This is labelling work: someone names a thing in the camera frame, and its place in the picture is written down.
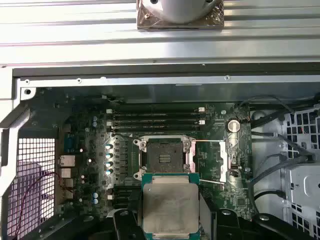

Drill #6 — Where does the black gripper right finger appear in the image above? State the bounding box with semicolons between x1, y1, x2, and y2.
199;190;313;240

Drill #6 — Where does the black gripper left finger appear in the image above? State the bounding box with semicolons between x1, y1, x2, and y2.
56;190;147;240

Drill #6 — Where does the silver-topped green CPU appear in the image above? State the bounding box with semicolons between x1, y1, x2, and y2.
141;172;201;240

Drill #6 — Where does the RAM slot with white clips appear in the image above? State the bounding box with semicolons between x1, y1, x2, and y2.
106;192;143;201
106;119;206;127
106;107;206;115

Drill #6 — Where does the CPU socket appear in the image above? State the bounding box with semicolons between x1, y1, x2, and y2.
133;136;197;181

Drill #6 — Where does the blue rear port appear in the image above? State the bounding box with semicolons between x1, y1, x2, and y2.
63;133;75;153

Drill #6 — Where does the silver coin battery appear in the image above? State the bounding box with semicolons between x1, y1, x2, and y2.
226;118;242;134

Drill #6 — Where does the green motherboard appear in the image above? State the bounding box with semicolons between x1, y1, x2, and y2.
57;101;254;226

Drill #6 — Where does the grey metal PC case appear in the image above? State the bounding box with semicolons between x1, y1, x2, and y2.
0;61;320;240

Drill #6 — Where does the square brown mounting plate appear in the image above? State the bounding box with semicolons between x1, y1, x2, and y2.
136;0;225;31

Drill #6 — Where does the grey wire with blue strand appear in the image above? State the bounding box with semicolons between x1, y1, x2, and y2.
248;154;316;216

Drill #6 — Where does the thin wire locking lever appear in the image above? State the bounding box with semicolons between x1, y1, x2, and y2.
109;131;141;139

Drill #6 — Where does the thick black wire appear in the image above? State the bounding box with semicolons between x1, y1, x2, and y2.
276;132;316;163

